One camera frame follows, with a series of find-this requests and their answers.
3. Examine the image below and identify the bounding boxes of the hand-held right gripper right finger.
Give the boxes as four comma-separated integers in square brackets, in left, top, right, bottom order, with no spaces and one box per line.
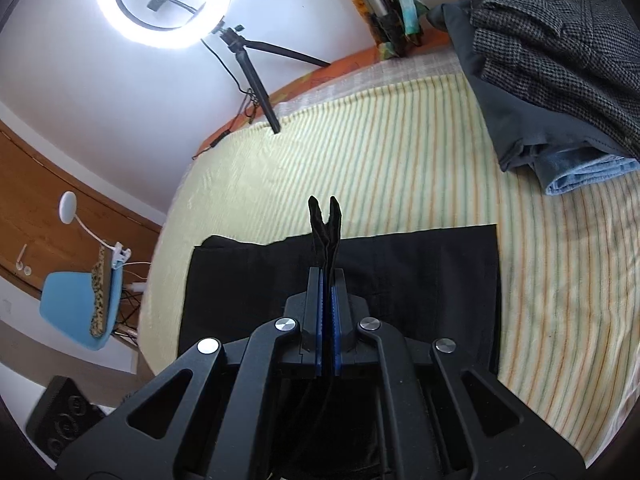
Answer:
[327,267,586,480]

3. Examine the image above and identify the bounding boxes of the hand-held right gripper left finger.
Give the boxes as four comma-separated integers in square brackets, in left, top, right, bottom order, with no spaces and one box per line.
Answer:
[55,266,328,480]

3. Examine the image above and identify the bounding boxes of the black pants with pink trim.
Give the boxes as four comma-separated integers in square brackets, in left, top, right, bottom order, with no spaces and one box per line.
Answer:
[177,195,502,480]

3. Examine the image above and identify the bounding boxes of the grey tweed pants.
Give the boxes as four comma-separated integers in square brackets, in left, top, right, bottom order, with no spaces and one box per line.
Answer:
[464,0,640,157]

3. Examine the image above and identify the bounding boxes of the yellow striped blanket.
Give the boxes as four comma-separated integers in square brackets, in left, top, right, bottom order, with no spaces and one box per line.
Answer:
[136,72,640,461]

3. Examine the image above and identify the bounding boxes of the leopard print cloth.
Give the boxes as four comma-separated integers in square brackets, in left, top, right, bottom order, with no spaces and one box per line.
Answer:
[86,245,113,338]

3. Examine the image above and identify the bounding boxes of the pink checked bedspread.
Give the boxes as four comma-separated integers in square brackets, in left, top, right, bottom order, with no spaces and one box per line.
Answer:
[250,52,468,121]

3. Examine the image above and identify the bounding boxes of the blue chair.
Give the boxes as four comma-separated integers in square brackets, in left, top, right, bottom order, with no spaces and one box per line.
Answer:
[40,270,146,353]

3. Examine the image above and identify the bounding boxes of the black tabletop tripod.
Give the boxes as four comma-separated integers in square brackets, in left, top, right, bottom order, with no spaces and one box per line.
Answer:
[210,22,332,135]

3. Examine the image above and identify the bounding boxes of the dark grey folded garment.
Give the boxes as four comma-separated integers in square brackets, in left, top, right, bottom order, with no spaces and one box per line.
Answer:
[426,0,621,173]

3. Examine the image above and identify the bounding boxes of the black embossed box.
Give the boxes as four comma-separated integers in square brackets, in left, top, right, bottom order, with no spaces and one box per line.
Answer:
[25,375,118,461]

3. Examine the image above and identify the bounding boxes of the white clip lamp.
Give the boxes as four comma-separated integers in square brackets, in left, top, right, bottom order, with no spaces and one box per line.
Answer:
[57,191,133,270]

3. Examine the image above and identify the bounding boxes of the blue denim jeans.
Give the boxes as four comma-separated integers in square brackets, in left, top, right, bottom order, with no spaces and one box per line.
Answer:
[535,147,640,197]

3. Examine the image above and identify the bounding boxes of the orange patterned cloth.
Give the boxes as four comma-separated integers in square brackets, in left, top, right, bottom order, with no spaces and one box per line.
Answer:
[324,0,386,41]

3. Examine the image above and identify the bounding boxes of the white charger cable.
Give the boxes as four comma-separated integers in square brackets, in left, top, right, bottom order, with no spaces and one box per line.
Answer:
[120,260,151,293]

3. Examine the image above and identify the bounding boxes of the ring light on tripod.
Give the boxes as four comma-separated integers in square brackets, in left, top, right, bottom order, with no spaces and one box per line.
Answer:
[192,30,453,161]

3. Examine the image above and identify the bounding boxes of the black ring light cable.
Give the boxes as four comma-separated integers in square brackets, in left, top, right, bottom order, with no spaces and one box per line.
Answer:
[192,40,261,161]

